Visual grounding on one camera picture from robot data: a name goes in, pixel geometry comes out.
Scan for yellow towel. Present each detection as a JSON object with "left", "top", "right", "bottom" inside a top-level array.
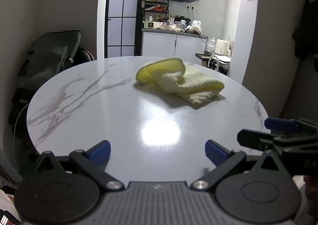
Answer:
[{"left": 135, "top": 57, "right": 225, "bottom": 106}]

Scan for wooden side table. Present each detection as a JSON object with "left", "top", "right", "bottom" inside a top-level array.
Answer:
[{"left": 195, "top": 53, "right": 231, "bottom": 76}]

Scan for hanging dark clothes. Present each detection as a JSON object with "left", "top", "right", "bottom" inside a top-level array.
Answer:
[{"left": 292, "top": 0, "right": 317, "bottom": 60}]

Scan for white air fryer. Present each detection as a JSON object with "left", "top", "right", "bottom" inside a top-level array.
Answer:
[{"left": 214, "top": 39, "right": 231, "bottom": 56}]

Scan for clear plastic jug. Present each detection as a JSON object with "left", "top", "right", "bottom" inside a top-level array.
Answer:
[{"left": 204, "top": 37, "right": 216, "bottom": 55}]

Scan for white base cabinet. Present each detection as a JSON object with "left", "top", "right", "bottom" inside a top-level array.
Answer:
[{"left": 141, "top": 29, "right": 206, "bottom": 65}]

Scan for white electric kettle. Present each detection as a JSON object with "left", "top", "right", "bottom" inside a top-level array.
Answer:
[{"left": 191, "top": 20, "right": 202, "bottom": 32}]

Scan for dark wooden chair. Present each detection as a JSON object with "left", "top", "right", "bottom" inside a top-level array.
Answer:
[{"left": 72, "top": 47, "right": 95, "bottom": 67}]

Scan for black backpack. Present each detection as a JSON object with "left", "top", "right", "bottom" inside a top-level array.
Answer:
[{"left": 17, "top": 29, "right": 82, "bottom": 92}]

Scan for white small appliance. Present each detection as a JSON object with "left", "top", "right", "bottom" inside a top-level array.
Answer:
[{"left": 143, "top": 21, "right": 162, "bottom": 29}]

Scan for black spice rack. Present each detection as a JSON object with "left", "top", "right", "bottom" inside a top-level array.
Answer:
[{"left": 142, "top": 0, "right": 169, "bottom": 22}]

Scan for black framed glass door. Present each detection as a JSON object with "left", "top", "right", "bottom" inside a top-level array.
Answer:
[{"left": 104, "top": 0, "right": 143, "bottom": 58}]

